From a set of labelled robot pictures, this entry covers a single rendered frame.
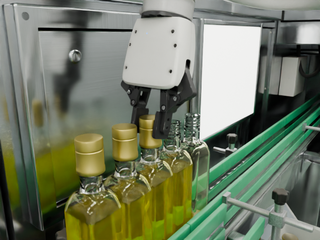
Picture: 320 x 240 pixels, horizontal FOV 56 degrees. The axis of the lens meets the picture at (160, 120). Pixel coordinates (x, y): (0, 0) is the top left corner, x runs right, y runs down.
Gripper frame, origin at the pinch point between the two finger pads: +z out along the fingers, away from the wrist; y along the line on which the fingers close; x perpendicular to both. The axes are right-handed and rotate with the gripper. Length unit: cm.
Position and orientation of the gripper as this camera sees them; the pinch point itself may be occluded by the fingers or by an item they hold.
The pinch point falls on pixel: (150, 123)
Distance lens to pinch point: 45.4
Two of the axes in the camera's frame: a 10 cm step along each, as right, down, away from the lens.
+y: 7.9, 1.7, -6.0
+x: 6.0, 0.4, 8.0
